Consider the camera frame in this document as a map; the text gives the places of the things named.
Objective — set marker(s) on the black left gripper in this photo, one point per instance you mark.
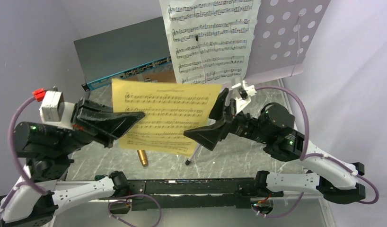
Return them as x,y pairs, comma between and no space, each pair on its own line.
101,122

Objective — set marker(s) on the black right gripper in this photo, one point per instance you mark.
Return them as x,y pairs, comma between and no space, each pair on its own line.
208,136

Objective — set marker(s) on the gold microphone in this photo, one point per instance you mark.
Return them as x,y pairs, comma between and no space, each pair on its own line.
142,157

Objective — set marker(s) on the yellow paper sheet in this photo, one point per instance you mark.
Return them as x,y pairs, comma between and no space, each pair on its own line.
169,109

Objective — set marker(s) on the white sheet music page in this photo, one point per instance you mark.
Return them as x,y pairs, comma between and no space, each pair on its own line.
209,40

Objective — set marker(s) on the lilac music stand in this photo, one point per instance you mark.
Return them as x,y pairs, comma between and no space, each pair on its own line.
283,34

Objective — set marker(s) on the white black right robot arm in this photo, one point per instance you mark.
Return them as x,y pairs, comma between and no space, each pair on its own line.
337,181

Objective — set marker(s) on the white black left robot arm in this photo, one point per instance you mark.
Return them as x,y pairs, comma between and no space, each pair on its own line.
41,155

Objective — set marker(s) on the wooden base board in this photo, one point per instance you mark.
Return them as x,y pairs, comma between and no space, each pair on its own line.
160,77

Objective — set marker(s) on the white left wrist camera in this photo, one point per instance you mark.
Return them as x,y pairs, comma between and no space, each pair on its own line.
53,109

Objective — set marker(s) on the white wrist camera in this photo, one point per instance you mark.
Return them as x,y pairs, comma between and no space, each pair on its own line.
53,109
242,93

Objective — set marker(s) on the black mounting rail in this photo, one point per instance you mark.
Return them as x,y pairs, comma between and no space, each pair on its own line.
193,193

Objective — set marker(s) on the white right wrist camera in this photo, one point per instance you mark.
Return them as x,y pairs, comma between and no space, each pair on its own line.
242,93

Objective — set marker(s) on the grey teal network switch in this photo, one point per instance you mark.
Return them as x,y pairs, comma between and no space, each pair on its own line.
123,52

